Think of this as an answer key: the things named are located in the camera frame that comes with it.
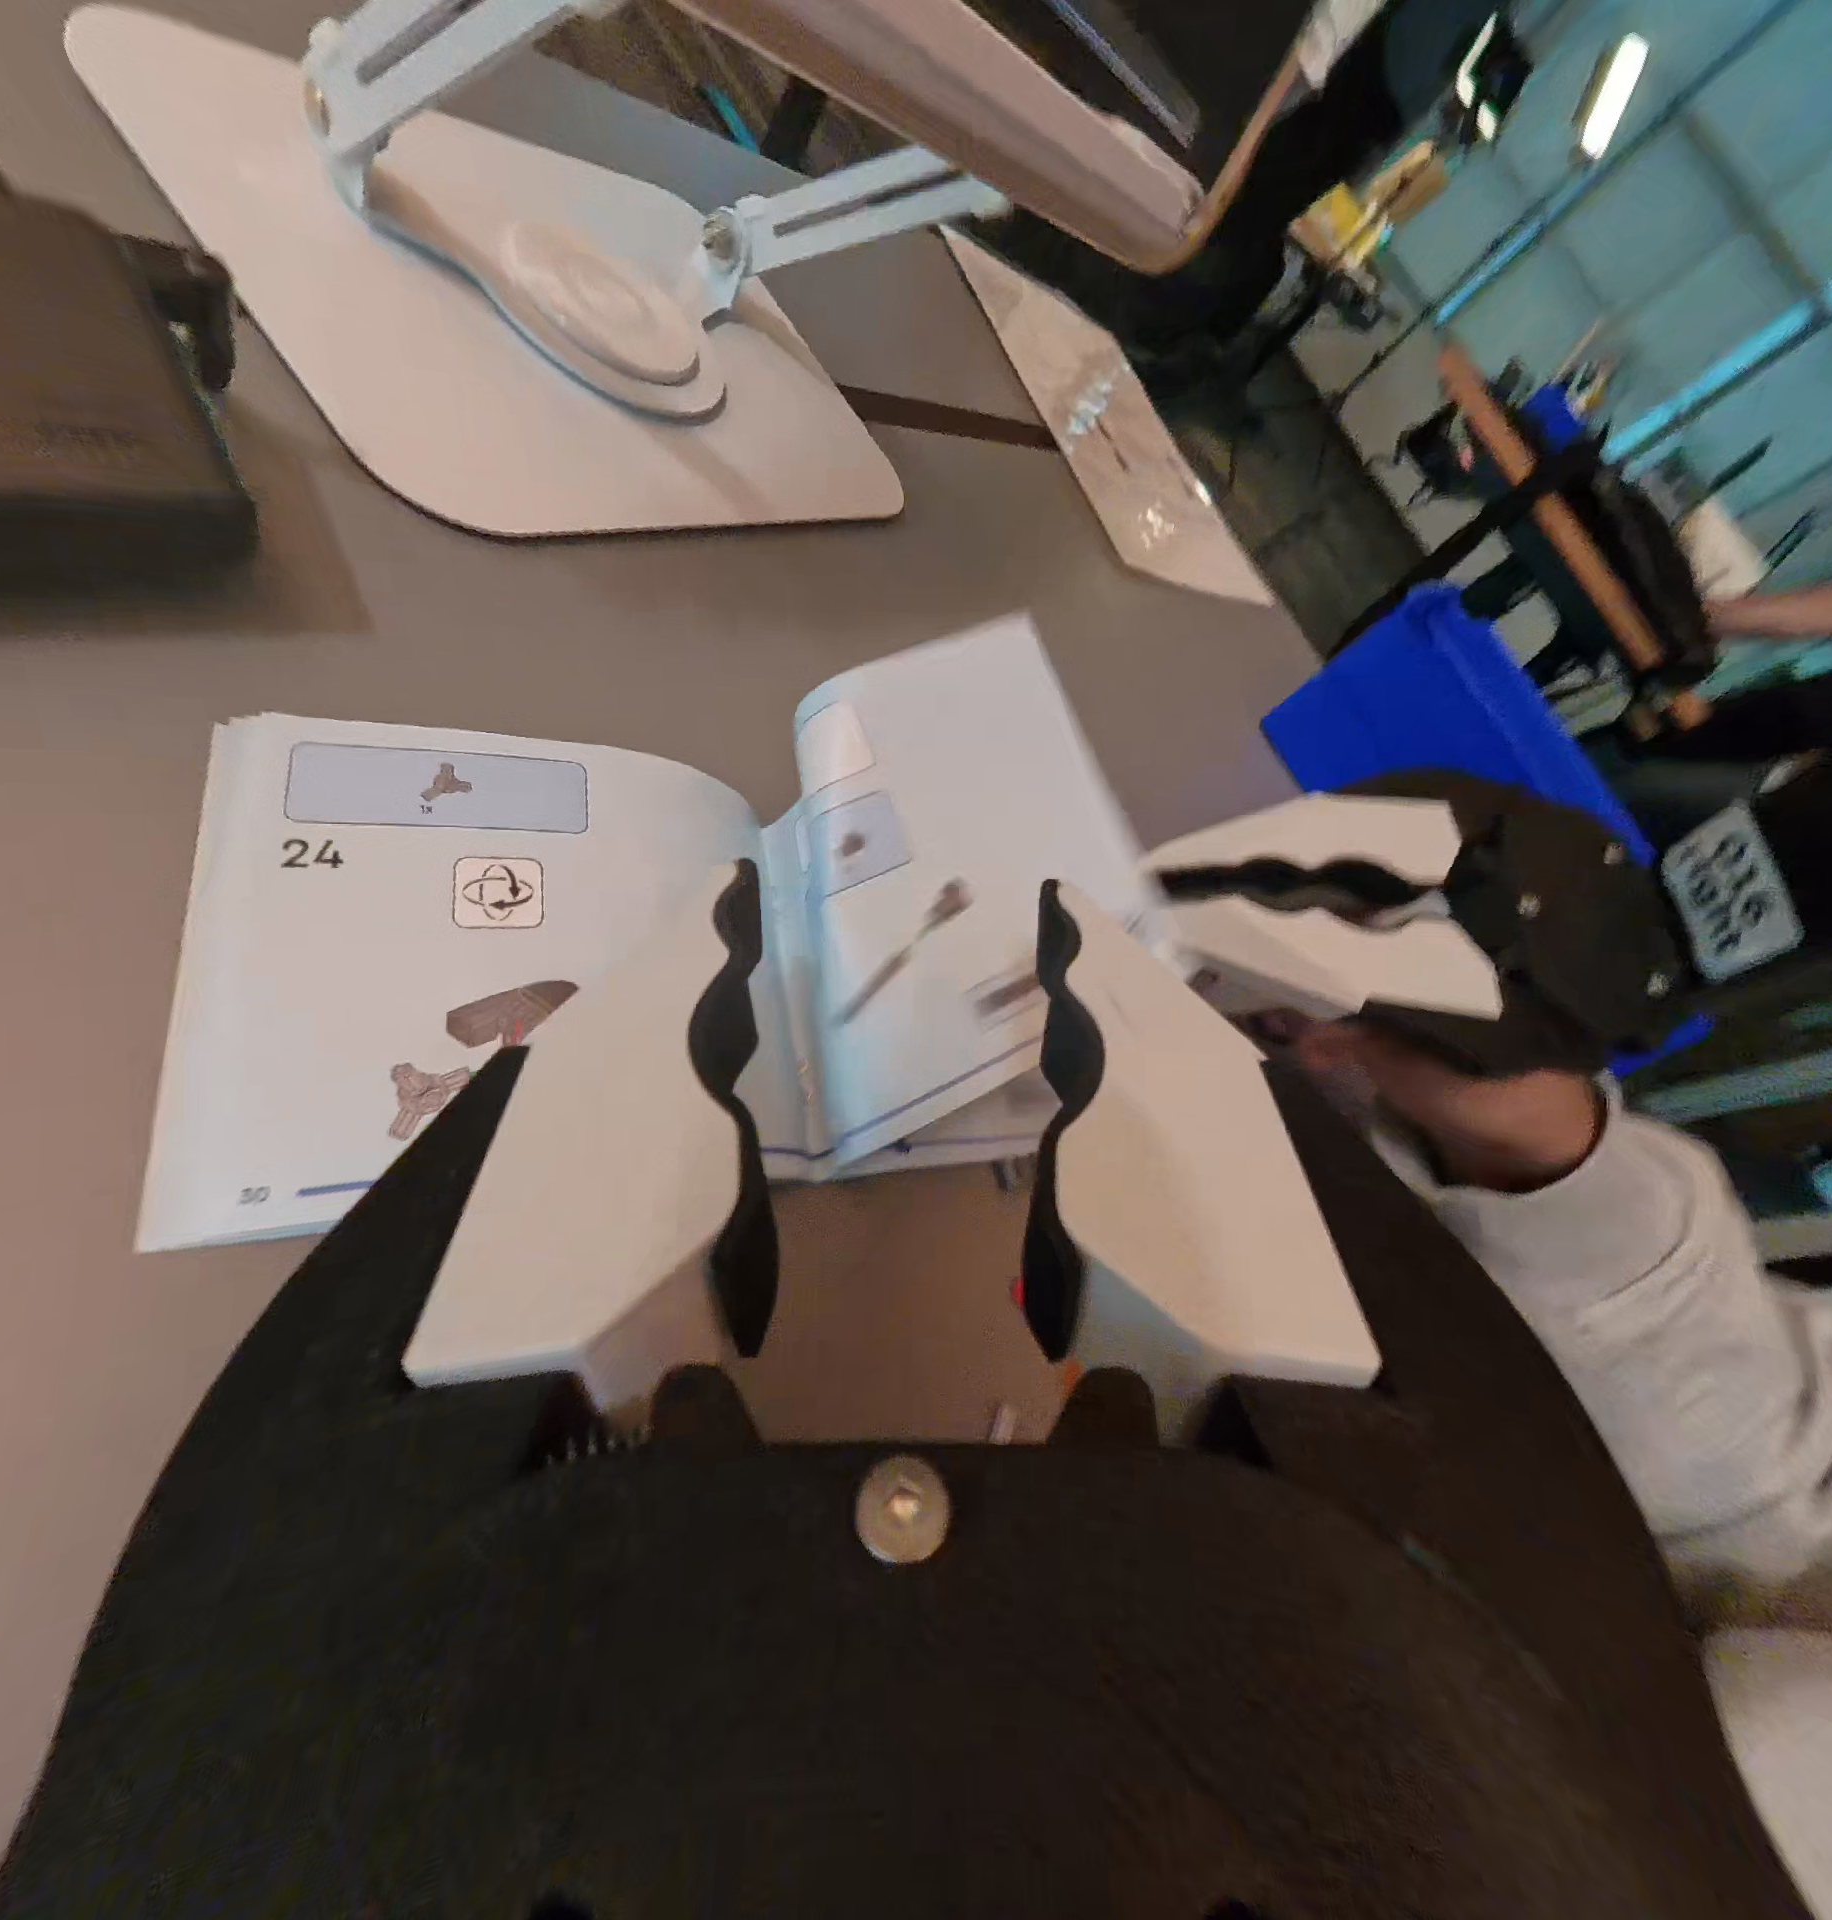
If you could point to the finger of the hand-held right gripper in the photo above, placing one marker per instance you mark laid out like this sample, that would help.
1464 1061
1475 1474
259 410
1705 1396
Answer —
1307 960
1307 832

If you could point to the lego instruction booklet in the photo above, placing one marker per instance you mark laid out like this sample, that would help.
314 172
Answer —
331 1021

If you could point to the dark grey device box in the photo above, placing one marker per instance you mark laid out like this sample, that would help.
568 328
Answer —
76 404

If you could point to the black backpack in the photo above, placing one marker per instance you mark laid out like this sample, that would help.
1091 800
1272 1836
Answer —
1659 570

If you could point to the person's right hand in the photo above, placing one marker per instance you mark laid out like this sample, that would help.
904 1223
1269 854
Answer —
1487 1119

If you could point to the blue storage bin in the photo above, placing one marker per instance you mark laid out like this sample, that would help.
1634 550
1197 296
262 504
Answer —
1411 705

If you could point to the person's right forearm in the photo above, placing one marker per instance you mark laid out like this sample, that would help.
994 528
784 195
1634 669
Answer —
1650 1320

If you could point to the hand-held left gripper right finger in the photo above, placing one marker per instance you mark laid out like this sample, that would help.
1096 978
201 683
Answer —
1216 1201

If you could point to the silver laptop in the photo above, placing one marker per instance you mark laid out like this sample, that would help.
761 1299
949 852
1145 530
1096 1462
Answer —
976 120

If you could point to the background wooden table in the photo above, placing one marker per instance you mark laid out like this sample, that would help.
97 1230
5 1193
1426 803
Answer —
1554 510

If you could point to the studio light panel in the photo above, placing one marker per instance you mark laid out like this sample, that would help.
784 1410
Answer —
1610 90

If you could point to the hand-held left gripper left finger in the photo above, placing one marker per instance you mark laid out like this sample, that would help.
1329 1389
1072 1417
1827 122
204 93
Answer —
586 1201

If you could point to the white marbled board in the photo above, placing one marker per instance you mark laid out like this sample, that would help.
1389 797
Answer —
1141 435

